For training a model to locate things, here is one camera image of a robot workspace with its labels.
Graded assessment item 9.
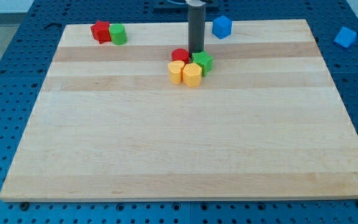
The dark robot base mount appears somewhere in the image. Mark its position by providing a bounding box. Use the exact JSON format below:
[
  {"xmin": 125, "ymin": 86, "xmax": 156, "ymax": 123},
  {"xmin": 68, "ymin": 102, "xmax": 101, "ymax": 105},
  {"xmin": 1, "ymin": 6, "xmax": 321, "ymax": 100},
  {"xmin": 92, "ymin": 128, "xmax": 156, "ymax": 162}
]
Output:
[{"xmin": 152, "ymin": 0, "xmax": 219, "ymax": 11}]

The blue triangle block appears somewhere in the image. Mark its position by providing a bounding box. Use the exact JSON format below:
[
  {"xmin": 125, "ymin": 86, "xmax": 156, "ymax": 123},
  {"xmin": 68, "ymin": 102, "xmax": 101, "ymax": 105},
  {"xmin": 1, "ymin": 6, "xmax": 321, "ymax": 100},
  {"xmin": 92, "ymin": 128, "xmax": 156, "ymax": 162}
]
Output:
[{"xmin": 334, "ymin": 26, "xmax": 357, "ymax": 49}]

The green cylinder block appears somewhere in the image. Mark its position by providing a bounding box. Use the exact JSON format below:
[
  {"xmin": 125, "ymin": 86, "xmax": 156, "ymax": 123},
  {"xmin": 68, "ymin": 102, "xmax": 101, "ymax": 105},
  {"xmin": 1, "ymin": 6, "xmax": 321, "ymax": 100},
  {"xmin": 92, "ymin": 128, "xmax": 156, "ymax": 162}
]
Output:
[{"xmin": 109, "ymin": 23, "xmax": 127, "ymax": 45}]

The red star block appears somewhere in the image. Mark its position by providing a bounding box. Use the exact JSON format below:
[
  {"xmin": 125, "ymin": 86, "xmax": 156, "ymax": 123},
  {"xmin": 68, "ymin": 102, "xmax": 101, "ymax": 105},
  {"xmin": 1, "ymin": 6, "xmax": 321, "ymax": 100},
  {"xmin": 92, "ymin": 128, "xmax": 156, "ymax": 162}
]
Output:
[{"xmin": 90, "ymin": 21, "xmax": 111, "ymax": 44}]

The yellow heart block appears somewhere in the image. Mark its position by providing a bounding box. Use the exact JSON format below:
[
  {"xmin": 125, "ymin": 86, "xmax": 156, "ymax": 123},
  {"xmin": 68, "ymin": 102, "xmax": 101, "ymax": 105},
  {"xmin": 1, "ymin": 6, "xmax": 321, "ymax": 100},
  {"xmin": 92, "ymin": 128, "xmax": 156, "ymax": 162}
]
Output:
[{"xmin": 168, "ymin": 60, "xmax": 185, "ymax": 85}]

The yellow hexagon block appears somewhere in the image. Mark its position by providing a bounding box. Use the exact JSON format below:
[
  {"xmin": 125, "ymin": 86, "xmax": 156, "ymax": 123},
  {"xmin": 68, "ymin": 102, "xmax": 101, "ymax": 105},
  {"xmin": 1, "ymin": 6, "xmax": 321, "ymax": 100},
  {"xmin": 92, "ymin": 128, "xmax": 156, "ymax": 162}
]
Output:
[{"xmin": 182, "ymin": 63, "xmax": 202, "ymax": 88}]

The green star block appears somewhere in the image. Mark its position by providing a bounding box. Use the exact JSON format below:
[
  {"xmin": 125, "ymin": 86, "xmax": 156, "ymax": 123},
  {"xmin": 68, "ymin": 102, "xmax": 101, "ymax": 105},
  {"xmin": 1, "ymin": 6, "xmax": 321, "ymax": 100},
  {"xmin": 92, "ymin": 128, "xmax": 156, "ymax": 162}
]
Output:
[{"xmin": 192, "ymin": 50, "xmax": 213, "ymax": 77}]

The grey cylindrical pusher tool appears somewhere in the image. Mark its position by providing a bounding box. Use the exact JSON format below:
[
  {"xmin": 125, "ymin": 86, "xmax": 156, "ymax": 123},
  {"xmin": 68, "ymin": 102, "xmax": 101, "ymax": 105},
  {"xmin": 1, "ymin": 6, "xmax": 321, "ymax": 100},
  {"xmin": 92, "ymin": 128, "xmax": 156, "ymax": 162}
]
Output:
[{"xmin": 185, "ymin": 0, "xmax": 206, "ymax": 57}]

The wooden board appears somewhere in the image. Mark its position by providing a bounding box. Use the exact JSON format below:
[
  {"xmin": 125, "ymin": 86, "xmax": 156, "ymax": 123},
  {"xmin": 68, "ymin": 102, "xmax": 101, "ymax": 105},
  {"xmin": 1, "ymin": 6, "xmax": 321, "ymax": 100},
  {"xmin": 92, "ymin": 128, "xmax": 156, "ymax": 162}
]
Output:
[{"xmin": 0, "ymin": 19, "xmax": 358, "ymax": 202}]

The red cylinder block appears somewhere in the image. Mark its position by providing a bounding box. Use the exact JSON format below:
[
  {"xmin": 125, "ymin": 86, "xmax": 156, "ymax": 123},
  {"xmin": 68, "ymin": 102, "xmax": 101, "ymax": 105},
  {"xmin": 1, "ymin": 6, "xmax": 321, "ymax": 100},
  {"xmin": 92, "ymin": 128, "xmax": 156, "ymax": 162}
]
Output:
[{"xmin": 171, "ymin": 48, "xmax": 190, "ymax": 64}]

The blue cube block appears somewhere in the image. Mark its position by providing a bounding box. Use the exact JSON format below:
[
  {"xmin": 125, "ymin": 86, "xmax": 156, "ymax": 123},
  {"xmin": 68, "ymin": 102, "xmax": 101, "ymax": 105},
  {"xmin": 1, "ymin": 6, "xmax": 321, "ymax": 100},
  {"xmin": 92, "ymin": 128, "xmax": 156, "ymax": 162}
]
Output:
[{"xmin": 212, "ymin": 16, "xmax": 232, "ymax": 39}]

